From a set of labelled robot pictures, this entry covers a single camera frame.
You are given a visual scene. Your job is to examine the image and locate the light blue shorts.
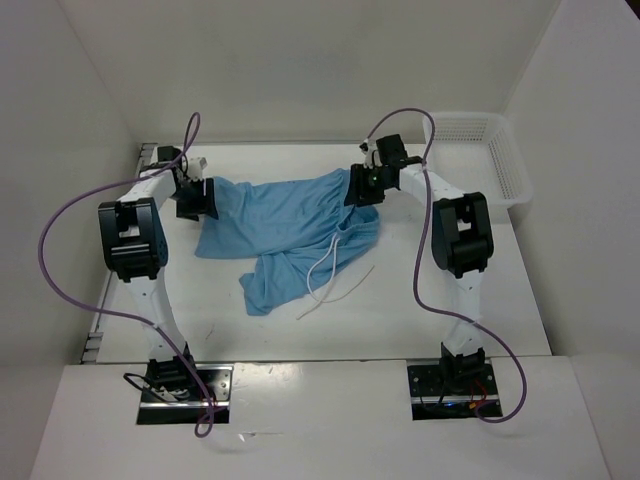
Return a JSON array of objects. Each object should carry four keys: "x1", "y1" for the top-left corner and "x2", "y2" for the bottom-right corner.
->
[{"x1": 195, "y1": 169, "x2": 381, "y2": 316}]

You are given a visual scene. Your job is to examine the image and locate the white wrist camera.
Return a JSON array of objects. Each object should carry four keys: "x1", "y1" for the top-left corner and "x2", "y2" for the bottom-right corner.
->
[
  {"x1": 180, "y1": 157, "x2": 208, "y2": 181},
  {"x1": 359, "y1": 139, "x2": 382, "y2": 169}
]

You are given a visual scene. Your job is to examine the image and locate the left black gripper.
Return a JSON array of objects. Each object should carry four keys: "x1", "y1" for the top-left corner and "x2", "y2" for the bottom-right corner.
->
[{"x1": 169, "y1": 177, "x2": 218, "y2": 222}]

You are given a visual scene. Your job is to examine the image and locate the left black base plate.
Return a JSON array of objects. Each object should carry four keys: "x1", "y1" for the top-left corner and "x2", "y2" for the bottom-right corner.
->
[{"x1": 124, "y1": 364, "x2": 234, "y2": 426}]

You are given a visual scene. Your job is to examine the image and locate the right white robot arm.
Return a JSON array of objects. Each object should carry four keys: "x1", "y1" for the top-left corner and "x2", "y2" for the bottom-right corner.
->
[{"x1": 344, "y1": 134, "x2": 494, "y2": 393}]

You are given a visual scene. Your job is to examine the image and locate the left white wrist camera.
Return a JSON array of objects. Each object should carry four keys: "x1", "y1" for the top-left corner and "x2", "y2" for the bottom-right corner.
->
[{"x1": 180, "y1": 157, "x2": 208, "y2": 181}]

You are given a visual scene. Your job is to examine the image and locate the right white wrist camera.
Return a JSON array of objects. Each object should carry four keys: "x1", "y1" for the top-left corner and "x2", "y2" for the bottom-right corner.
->
[{"x1": 359, "y1": 139, "x2": 382, "y2": 169}]

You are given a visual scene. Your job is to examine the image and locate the aluminium table edge rail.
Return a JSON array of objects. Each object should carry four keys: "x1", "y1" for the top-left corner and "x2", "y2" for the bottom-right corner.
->
[{"x1": 79, "y1": 142, "x2": 156, "y2": 365}]

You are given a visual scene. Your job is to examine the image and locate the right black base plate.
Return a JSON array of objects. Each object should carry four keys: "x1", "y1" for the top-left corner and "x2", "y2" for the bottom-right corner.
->
[{"x1": 407, "y1": 360, "x2": 503, "y2": 421}]

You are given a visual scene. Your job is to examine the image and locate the white perforated plastic basket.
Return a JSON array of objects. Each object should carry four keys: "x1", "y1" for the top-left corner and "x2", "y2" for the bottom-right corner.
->
[{"x1": 423, "y1": 112, "x2": 533, "y2": 208}]

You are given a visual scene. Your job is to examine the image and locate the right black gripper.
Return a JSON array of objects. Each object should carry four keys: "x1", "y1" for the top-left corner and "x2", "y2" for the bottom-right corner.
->
[{"x1": 343, "y1": 163, "x2": 393, "y2": 207}]

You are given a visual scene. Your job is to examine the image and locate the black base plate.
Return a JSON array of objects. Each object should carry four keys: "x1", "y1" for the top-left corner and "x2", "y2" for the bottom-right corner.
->
[
  {"x1": 407, "y1": 360, "x2": 503, "y2": 421},
  {"x1": 124, "y1": 364, "x2": 234, "y2": 426}
]

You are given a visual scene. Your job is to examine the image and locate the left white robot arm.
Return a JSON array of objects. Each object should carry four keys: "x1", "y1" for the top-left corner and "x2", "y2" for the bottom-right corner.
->
[{"x1": 98, "y1": 146, "x2": 218, "y2": 400}]

